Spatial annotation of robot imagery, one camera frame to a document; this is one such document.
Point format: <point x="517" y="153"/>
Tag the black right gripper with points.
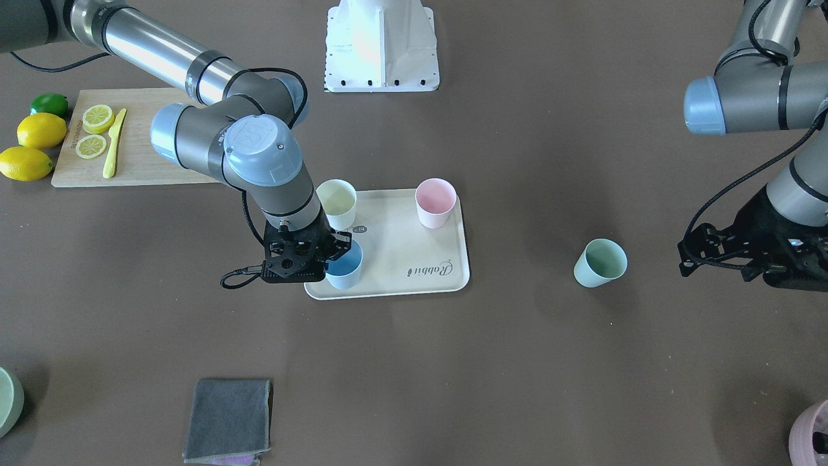
<point x="341" y="246"/>

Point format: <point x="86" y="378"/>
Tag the wooden cutting board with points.
<point x="137" y="163"/>

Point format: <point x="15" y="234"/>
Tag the grey folded cloth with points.
<point x="229" y="422"/>

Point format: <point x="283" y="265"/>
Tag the yellow lemon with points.
<point x="25" y="164"/>
<point x="41" y="131"/>

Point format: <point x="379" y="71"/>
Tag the beige tray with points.
<point x="401" y="256"/>

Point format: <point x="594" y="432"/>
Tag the yellow plastic knife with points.
<point x="114" y="132"/>

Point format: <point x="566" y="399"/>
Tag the lemon half slice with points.
<point x="91" y="146"/>
<point x="97" y="119"/>

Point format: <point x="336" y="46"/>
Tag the blue cup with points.
<point x="345" y="272"/>

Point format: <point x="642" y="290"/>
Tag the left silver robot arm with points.
<point x="756" y="86"/>

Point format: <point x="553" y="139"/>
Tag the cream cup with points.
<point x="338" y="199"/>

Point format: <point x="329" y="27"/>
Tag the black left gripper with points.
<point x="758" y="230"/>

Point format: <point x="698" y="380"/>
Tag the green lime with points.
<point x="49" y="103"/>

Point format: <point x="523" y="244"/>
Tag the pink cup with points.
<point x="435" y="200"/>

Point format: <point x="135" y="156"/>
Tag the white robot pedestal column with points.
<point x="381" y="47"/>

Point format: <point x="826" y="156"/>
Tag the mint green bowl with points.
<point x="12" y="400"/>

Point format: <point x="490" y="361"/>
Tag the pink bowl with ice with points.
<point x="807" y="438"/>

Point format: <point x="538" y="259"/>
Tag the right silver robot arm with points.
<point x="238" y="130"/>

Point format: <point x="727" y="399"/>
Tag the green cup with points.
<point x="601" y="261"/>

